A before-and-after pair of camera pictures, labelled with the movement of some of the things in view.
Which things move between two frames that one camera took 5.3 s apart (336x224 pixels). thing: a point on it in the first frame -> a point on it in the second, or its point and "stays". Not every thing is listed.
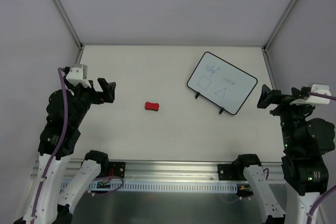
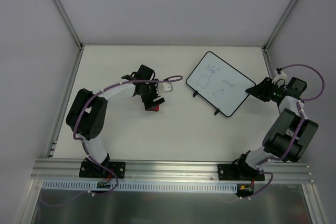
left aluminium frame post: x=62 y=10 stays
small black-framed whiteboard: x=222 y=83 stays
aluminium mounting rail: x=159 y=171 stays
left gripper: x=95 y=94 -> x=151 y=102
